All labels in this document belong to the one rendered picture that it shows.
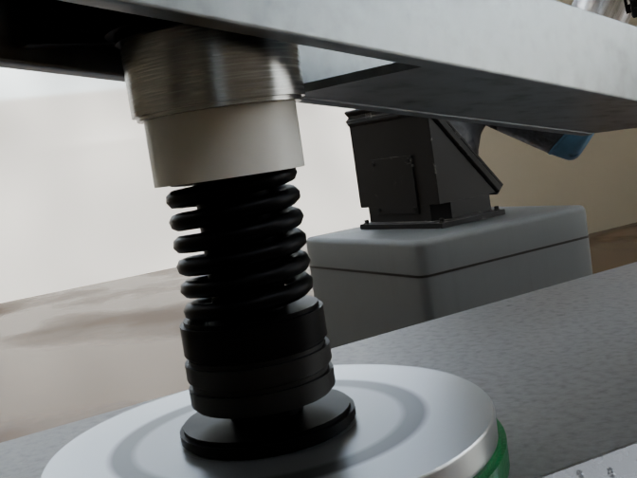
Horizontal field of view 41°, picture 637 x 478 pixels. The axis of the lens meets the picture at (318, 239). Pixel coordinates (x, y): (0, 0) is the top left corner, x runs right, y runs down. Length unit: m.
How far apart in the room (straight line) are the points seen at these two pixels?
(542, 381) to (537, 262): 1.06
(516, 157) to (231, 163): 6.65
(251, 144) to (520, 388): 0.25
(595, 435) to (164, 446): 0.21
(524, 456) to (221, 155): 0.20
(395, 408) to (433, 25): 0.18
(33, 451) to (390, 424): 0.26
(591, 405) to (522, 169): 6.56
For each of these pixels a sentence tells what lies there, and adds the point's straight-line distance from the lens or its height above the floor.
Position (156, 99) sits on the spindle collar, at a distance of 0.37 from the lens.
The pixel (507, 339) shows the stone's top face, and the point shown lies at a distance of 0.66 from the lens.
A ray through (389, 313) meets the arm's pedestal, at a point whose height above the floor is 0.72.
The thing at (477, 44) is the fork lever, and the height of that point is 1.06.
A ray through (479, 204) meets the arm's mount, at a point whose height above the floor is 0.88.
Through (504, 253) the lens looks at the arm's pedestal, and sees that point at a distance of 1.55.
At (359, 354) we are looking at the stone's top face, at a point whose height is 0.87.
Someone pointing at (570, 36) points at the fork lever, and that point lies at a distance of 0.54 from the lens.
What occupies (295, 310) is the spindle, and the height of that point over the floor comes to 0.95.
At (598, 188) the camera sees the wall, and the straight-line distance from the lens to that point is 7.63.
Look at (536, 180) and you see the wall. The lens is 7.13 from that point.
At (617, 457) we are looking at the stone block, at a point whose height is 0.86.
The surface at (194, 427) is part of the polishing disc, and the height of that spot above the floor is 0.90.
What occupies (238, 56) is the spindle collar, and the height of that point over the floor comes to 1.07.
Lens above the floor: 1.02
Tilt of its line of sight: 6 degrees down
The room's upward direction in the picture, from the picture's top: 8 degrees counter-clockwise
